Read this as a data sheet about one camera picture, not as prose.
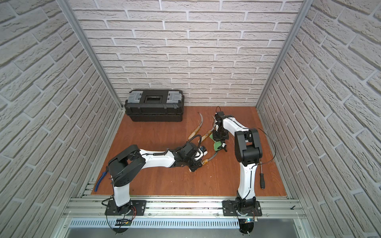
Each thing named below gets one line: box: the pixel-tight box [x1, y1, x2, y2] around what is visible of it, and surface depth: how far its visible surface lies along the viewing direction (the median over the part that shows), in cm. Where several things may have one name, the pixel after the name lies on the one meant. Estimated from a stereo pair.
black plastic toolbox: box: [124, 89, 185, 122], surface depth 102 cm
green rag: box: [209, 132, 223, 152], surface depth 96 cm
